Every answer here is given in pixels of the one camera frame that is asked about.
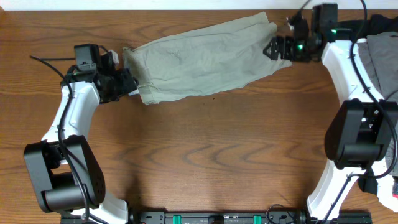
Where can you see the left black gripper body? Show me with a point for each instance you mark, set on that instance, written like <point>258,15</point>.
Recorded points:
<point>118,84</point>

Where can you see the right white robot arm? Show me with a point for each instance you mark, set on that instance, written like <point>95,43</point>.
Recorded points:
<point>357,139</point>

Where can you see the dark grey garment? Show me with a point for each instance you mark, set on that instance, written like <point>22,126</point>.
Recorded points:
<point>379,58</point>

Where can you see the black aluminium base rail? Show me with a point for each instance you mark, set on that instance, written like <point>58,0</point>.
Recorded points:
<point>274,214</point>

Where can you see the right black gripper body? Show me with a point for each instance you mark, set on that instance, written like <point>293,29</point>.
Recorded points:
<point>297,49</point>

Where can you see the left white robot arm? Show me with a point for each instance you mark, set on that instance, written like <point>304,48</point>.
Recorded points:
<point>64,172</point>

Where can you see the black garment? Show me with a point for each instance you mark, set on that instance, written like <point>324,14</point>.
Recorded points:
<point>377,24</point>

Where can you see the white patterned cloth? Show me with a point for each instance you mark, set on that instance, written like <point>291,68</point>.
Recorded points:
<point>384,186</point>

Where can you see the grey-green cotton shorts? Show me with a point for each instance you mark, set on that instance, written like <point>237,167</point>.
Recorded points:
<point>205,61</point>

